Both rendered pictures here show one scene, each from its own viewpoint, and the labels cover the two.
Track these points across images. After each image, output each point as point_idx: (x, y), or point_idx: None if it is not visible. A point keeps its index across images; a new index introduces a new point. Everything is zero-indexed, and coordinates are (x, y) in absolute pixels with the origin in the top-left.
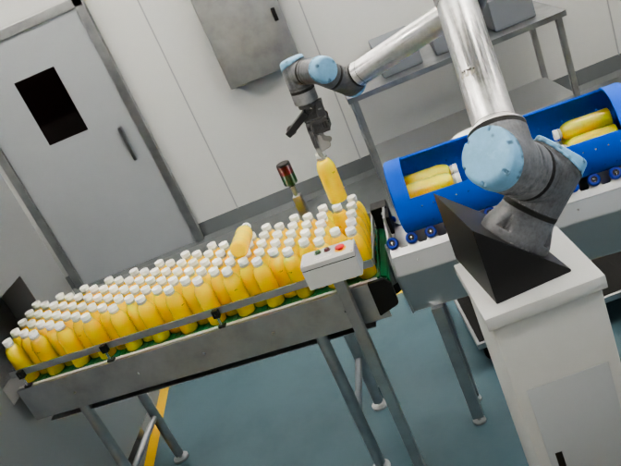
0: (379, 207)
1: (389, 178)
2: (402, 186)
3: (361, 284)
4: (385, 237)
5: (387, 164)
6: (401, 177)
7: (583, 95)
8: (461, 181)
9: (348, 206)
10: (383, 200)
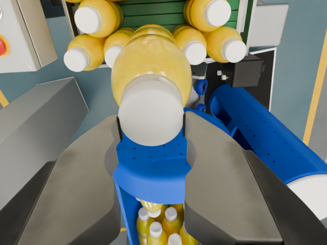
0: (233, 78)
1: (127, 177)
2: (117, 180)
3: (79, 32)
4: (207, 61)
5: (172, 187)
6: (127, 191)
7: None
8: (126, 218)
9: (186, 50)
10: (255, 83)
